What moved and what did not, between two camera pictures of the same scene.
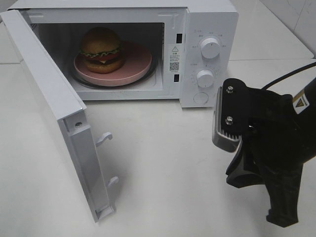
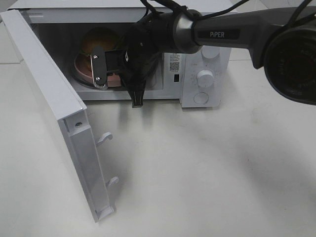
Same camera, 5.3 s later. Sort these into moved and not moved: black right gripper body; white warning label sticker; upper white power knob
Moved: black right gripper body
Not moved: white warning label sticker; upper white power knob
